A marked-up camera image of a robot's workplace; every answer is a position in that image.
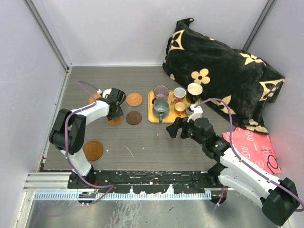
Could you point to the orange wooden coaster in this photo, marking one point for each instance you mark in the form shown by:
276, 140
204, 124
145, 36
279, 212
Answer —
115, 122

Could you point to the light woven coaster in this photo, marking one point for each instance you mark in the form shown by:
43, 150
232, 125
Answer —
134, 99

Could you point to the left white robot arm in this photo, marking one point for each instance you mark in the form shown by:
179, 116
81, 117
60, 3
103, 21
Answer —
68, 130

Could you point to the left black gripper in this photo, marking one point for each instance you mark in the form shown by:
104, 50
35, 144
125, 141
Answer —
119, 113

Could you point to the pink mug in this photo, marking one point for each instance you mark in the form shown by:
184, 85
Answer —
178, 95

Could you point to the black cup cream inside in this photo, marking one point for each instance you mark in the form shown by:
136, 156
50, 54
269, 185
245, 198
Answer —
194, 91

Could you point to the small orange cup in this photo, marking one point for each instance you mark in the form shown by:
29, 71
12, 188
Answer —
179, 108

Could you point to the orange cork coaster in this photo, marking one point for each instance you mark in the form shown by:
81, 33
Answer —
93, 99

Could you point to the grooved wooden coaster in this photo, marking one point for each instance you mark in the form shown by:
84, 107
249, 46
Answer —
93, 150

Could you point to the red patterned bag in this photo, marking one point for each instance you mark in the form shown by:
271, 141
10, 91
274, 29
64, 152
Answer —
257, 148

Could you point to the grey mug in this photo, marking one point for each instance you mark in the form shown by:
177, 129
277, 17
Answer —
160, 109

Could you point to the black floral pillow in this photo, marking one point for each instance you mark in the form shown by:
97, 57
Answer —
236, 84

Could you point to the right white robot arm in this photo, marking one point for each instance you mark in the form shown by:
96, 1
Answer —
277, 198

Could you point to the white cable duct rail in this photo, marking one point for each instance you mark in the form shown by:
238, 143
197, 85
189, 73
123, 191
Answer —
76, 195

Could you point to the purple transparent cup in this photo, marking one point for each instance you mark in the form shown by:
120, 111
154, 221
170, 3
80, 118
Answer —
161, 92

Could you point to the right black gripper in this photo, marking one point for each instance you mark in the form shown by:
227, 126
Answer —
179, 123

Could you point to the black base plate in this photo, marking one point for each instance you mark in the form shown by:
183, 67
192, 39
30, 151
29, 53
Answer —
151, 182

